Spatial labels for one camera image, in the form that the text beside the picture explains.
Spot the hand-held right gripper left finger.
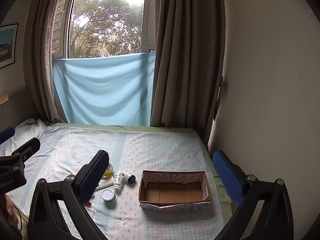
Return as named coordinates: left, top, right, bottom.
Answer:
left=27, top=149, right=110, bottom=240

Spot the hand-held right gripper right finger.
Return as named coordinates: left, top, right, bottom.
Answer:
left=212, top=150, right=294, bottom=240

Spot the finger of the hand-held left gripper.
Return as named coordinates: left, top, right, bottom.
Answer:
left=0, top=127, right=16, bottom=145
left=11, top=137, right=41, bottom=166

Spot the yellow clear tape roll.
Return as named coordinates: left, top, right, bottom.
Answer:
left=101, top=162, right=113, bottom=179

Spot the white remote control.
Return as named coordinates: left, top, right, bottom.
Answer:
left=94, top=179, right=115, bottom=192

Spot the pale green round jar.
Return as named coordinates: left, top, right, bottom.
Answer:
left=101, top=188, right=117, bottom=204

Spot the white bottle with green print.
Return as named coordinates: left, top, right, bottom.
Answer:
left=113, top=171, right=125, bottom=191

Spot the dark green jar white lid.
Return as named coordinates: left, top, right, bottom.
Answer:
left=124, top=172, right=137, bottom=186

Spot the paper-wrapped cardboard box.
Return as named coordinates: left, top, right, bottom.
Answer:
left=139, top=170, right=213, bottom=212

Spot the person's left hand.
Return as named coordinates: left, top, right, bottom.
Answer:
left=0, top=194, right=16, bottom=229

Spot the white crumpled cloth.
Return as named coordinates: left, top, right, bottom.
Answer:
left=15, top=118, right=52, bottom=140

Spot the light blue hanging cloth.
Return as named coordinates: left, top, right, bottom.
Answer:
left=52, top=52, right=157, bottom=127

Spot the louvred window shutter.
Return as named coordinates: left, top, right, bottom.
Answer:
left=51, top=0, right=70, bottom=55

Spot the framed wall picture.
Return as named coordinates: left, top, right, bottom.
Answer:
left=0, top=24, right=19, bottom=69

